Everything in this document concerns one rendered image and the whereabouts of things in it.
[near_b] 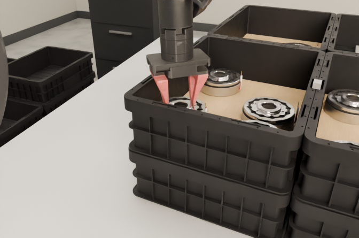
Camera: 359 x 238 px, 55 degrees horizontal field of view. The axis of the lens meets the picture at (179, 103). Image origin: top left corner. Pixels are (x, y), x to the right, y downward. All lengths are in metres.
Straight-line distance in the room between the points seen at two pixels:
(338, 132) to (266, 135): 0.26
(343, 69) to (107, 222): 0.60
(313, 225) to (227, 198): 0.14
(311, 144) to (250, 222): 0.20
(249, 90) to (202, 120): 0.34
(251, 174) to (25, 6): 3.95
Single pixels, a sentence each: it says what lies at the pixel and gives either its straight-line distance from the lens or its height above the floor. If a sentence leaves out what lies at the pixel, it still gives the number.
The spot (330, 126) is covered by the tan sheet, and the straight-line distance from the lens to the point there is 0.75.
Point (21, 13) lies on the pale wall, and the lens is 4.31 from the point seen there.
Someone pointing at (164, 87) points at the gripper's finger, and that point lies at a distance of 0.59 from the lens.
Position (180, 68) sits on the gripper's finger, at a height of 0.98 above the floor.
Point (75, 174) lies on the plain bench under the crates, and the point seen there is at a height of 0.70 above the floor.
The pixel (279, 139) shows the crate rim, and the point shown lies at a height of 0.92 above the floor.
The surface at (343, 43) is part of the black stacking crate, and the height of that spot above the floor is 0.84.
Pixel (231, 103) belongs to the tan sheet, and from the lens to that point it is 0.78.
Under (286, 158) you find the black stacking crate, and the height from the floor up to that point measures 0.88.
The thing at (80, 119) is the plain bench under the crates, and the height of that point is 0.70.
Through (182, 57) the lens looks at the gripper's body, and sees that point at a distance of 0.58.
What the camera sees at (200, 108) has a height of 0.88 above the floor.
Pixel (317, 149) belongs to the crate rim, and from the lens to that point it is 0.51.
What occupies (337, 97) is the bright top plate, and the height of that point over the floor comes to 0.86.
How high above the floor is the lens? 1.20
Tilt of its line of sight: 28 degrees down
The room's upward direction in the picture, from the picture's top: straight up
